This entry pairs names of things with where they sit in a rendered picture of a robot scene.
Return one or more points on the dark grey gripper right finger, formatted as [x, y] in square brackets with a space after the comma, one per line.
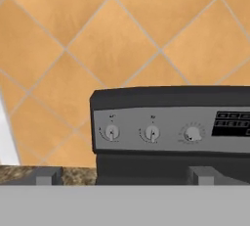
[203, 175]

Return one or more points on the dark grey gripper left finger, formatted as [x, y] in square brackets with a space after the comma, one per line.
[45, 175]

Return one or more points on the silver dial stove knob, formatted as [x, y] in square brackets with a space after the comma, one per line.
[192, 134]

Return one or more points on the dark grey stove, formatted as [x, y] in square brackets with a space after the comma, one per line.
[169, 132]

